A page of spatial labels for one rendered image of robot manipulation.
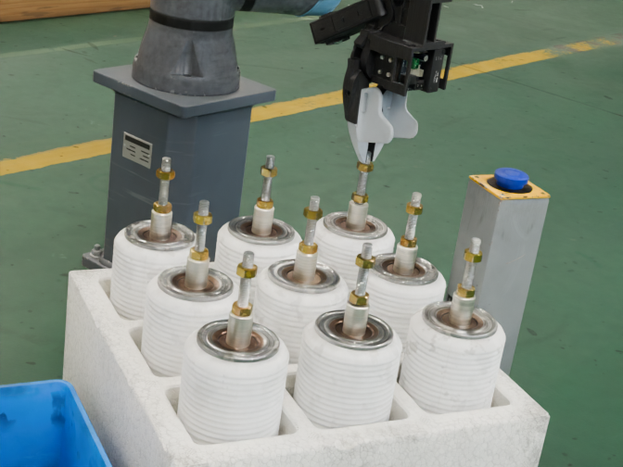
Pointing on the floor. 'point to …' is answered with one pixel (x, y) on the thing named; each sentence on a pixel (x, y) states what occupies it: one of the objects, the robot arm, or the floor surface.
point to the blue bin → (46, 427)
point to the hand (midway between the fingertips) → (363, 148)
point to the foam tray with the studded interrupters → (107, 334)
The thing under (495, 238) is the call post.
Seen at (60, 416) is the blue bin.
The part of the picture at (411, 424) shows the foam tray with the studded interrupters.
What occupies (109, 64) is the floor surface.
